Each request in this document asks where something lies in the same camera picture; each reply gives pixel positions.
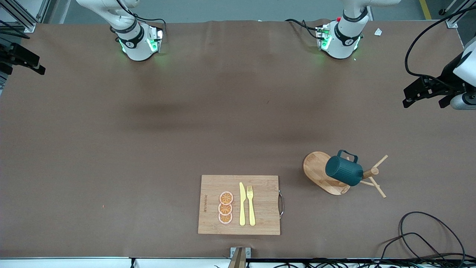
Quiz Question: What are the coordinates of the teal ribbed mug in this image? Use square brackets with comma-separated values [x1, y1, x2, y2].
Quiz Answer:
[325, 150, 364, 187]

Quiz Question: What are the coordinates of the wooden mug tree stand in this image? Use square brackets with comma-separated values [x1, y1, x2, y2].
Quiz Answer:
[303, 151, 389, 199]

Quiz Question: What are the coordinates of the yellow plastic fork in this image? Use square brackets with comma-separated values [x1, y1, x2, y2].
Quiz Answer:
[247, 185, 256, 227]

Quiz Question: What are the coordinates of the yellow plastic knife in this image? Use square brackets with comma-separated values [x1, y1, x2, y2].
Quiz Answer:
[239, 182, 247, 226]

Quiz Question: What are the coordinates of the bamboo cutting board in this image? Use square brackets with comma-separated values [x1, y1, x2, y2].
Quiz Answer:
[197, 175, 285, 236]

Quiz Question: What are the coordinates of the aluminium frame profile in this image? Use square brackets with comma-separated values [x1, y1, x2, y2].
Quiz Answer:
[444, 0, 476, 28]
[0, 0, 51, 33]

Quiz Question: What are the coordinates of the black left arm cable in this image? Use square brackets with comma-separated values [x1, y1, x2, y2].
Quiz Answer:
[405, 6, 476, 81]

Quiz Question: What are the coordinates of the black base cable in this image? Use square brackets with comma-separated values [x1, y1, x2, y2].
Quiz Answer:
[284, 19, 320, 39]
[131, 14, 167, 37]

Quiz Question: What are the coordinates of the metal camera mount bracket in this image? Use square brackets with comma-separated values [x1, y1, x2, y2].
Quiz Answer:
[229, 246, 252, 268]

